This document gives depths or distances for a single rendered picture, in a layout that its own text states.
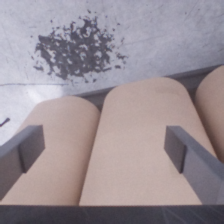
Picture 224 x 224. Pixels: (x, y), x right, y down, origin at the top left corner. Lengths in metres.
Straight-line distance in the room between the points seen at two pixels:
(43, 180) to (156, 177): 0.33
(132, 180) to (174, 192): 0.09
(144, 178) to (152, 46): 0.67
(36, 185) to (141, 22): 0.78
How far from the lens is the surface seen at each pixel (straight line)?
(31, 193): 0.55
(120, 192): 0.40
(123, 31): 0.88
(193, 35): 0.93
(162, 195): 0.38
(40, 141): 0.17
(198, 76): 0.97
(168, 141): 0.16
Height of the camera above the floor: 0.85
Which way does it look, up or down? 49 degrees down
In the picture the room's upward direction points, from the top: 170 degrees counter-clockwise
